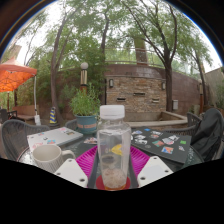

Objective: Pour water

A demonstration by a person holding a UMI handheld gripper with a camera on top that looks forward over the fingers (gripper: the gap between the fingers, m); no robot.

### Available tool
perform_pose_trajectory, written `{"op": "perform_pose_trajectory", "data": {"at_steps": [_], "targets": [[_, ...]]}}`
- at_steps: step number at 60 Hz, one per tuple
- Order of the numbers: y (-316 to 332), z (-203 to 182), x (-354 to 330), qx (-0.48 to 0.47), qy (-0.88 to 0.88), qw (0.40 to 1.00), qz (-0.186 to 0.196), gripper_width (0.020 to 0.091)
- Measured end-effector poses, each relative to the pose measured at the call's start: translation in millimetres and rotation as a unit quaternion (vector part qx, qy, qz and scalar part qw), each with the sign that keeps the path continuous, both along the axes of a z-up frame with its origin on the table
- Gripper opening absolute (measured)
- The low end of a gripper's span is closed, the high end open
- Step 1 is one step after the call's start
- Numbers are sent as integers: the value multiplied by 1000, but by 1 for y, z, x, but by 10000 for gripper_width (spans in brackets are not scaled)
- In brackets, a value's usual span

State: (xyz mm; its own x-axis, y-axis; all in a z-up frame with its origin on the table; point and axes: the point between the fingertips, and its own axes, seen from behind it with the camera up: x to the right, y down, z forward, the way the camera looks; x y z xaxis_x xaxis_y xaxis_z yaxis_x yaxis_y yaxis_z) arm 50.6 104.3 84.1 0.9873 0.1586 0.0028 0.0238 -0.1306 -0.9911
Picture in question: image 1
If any orange canopy tent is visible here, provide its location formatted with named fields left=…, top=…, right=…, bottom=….
left=0, top=56, right=43, bottom=126

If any green plant in teal pot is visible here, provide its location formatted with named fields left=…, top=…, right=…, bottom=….
left=69, top=83, right=102, bottom=135

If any wooden lamp post with globe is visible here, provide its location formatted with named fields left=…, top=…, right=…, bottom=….
left=79, top=61, right=90, bottom=94
left=198, top=79, right=205, bottom=114

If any clear plastic bottle white cap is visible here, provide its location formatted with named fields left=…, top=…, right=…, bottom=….
left=96, top=104, right=132, bottom=192

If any white sticker sheet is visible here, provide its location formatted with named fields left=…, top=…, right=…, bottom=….
left=83, top=136, right=98, bottom=145

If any wooden bench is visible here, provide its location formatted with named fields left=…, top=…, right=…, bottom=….
left=13, top=104, right=38, bottom=122

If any blue yellow striped cone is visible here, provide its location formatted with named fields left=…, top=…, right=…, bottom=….
left=49, top=106, right=58, bottom=125

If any black backpack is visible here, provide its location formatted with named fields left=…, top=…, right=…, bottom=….
left=191, top=107, right=224, bottom=163

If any dark patio chair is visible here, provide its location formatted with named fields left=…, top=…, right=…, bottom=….
left=0, top=108, right=18, bottom=124

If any white ribbed mug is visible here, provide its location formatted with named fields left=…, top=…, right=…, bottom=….
left=32, top=143, right=77, bottom=174

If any large dark-trunked tree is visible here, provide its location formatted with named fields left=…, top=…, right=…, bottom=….
left=123, top=0, right=214, bottom=113

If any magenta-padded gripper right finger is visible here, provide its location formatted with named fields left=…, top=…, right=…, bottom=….
left=128, top=145, right=174, bottom=190

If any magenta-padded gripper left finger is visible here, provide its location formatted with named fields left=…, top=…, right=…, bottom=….
left=53, top=145, right=100, bottom=190

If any tall leaning tree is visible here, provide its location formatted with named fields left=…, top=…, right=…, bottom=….
left=29, top=0, right=108, bottom=126

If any silver laptop with stickers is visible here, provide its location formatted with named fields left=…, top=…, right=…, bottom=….
left=26, top=126, right=84, bottom=153

